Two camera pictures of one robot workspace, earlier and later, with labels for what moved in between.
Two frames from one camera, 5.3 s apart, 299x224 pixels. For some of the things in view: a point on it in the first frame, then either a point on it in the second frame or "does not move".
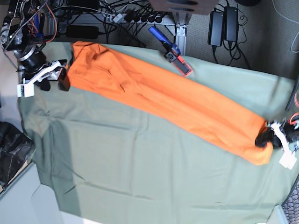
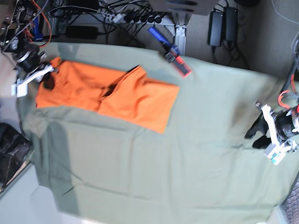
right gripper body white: x=288 y=159 to x=275 y=151
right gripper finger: x=264 y=136 to x=260 y=124
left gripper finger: x=64 y=83 to x=48 y=81
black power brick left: x=82 y=32 does not move
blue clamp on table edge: x=173 y=55 does not move
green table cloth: x=103 y=158 does not move
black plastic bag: x=16 y=148 does not move
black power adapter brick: x=216 y=28 does not move
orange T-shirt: x=158 y=88 to x=134 y=96
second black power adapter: x=231 y=16 does not move
